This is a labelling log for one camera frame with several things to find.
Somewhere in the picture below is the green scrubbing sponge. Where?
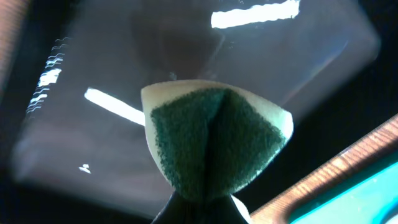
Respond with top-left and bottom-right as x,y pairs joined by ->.
141,80 -> 294,202

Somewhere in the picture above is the black rectangular tray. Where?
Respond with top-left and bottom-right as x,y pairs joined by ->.
1,0 -> 397,223

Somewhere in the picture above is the teal plastic tray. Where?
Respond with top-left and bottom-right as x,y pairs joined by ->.
288,151 -> 397,224

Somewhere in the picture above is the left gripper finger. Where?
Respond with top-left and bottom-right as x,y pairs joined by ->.
151,192 -> 252,224

